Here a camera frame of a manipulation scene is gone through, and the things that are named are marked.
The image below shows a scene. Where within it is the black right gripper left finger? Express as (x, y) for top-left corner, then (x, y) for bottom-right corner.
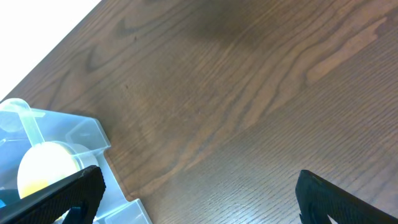
(1, 166), (106, 224)

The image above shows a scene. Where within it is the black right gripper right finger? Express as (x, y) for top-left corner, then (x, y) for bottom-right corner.
(295, 170), (397, 224)

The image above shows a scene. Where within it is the dark blue bowl front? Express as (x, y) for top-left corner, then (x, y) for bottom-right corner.
(0, 189), (20, 208)

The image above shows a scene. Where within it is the yellow small bowl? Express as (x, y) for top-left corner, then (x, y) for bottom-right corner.
(17, 142), (80, 198)

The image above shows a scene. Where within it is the grey small bowl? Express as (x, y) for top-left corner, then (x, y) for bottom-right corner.
(51, 141), (99, 175)

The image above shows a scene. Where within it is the clear plastic storage container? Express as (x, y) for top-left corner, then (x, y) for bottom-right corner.
(1, 98), (151, 224)

